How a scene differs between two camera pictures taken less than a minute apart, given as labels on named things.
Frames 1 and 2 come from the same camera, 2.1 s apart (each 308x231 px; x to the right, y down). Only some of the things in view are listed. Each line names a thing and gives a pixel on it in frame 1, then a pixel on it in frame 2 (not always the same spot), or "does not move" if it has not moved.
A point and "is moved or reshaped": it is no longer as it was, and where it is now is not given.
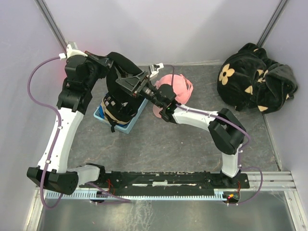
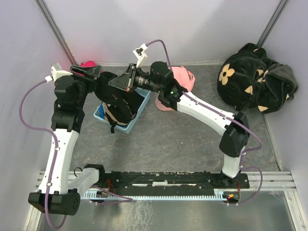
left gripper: x=104 y=61 to x=90 y=73
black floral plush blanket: x=249 y=79 does not move
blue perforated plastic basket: x=98 y=114 does not move
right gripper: x=133 y=85 to x=126 y=83
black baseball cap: x=121 y=67 is moved or reshaped
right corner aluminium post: x=275 y=17 does not move
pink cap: x=183 y=88 is moved or reshaped
